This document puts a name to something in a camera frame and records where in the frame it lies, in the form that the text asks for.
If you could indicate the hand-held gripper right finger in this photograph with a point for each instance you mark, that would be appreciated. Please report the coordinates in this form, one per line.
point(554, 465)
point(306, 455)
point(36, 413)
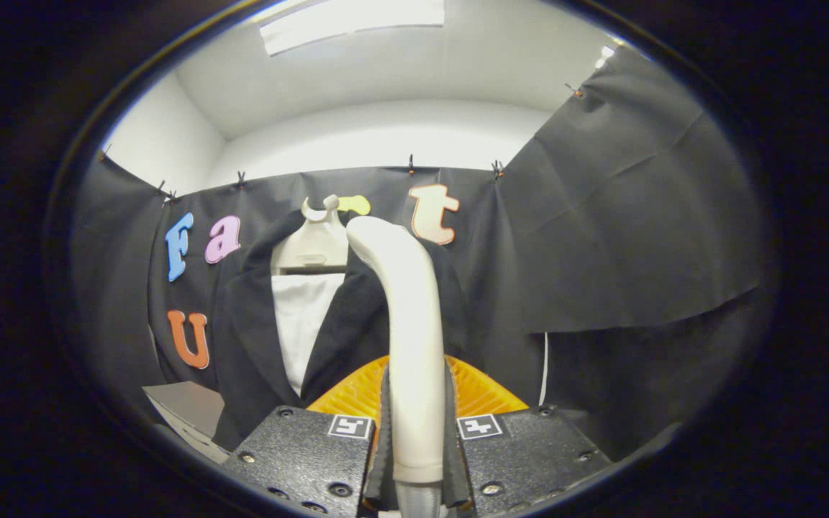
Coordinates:
point(529, 453)

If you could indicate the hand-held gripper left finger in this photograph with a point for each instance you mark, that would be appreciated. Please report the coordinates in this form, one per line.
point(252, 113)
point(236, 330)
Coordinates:
point(299, 453)

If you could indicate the black blazer jacket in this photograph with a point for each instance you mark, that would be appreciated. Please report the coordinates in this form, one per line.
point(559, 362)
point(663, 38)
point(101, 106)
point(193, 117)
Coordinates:
point(249, 345)

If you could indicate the white shirt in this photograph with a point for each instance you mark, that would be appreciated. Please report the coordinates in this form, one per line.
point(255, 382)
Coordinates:
point(303, 324)

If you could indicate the white garment steamer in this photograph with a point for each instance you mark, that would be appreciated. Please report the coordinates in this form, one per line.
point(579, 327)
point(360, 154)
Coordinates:
point(414, 345)

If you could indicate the white clothes hanger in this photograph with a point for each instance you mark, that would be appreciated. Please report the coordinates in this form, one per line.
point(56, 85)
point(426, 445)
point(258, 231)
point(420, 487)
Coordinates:
point(314, 244)

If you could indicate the grey cabinet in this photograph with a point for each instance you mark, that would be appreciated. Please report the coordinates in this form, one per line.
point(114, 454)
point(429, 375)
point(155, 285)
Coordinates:
point(188, 406)

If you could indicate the black backdrop cloth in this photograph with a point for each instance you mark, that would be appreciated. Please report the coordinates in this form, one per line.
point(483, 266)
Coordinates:
point(637, 216)

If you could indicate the row of small black clips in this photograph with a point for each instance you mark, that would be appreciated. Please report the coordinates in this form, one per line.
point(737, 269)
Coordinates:
point(410, 165)

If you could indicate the small ceiling light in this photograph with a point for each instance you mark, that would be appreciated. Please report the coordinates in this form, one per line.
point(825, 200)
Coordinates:
point(605, 56)

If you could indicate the long ceiling light panel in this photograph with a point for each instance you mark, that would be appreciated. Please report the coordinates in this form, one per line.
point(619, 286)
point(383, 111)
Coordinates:
point(350, 21)

